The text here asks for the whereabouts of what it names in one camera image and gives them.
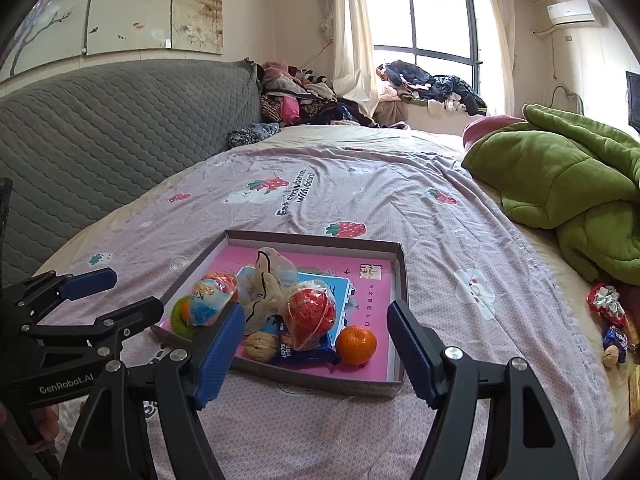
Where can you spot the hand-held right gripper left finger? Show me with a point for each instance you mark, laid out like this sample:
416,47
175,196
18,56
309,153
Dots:
217,355

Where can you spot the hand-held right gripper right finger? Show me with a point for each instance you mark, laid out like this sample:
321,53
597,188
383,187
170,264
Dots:
412,352

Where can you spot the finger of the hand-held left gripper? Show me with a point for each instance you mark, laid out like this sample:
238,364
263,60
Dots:
90,281
135,315

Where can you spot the blue white snack bag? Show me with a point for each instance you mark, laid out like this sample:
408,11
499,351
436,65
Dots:
215,300

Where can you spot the cream sheer scrunchie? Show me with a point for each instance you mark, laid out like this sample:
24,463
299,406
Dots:
265,290

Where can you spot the blue cookie packet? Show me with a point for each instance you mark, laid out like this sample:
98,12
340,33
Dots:
310,358

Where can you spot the grey cardboard tray box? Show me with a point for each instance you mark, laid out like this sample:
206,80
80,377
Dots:
325,385

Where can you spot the red clear-wrapped snack bag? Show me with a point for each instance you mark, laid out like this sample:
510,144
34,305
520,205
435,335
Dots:
310,315

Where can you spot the person's left hand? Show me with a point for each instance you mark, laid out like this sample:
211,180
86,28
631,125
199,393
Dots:
46,422

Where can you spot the pink workbook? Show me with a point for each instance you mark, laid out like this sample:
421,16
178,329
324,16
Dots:
370,310

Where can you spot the grey quilted headboard cover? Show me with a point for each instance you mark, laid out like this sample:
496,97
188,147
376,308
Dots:
100,135

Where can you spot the pink strawberry printed bedsheet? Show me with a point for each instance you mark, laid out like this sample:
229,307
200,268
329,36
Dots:
425,200

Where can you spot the small walnut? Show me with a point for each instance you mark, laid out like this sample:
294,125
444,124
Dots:
610,358

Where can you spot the red white candy wrapper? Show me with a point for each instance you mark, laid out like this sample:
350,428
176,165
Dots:
605,305

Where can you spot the blue candy wrapper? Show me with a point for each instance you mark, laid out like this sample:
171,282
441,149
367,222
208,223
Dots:
616,340

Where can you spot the dark floral cloth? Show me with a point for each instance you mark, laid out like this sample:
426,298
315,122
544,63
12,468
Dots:
252,136

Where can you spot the green fleece blanket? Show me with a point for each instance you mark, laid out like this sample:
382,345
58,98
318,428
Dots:
550,175

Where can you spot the yellow snack packet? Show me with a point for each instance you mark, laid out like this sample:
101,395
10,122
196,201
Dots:
635,390

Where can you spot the dark pink blanket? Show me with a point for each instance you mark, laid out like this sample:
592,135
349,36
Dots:
485,130

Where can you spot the dark clothes on windowsill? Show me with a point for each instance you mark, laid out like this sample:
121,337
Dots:
430,85

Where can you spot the pile of clothes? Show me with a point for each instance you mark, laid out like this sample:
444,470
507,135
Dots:
300,95

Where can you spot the cream curtain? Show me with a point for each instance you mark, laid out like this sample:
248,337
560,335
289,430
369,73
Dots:
497,35
352,35

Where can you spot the window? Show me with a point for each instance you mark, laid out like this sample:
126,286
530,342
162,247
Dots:
440,25

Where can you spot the black television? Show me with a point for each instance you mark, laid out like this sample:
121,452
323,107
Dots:
634,102

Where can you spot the white air conditioner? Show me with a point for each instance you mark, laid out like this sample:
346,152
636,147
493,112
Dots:
572,12

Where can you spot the floral wall painting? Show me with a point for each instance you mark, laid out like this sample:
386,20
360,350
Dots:
125,10

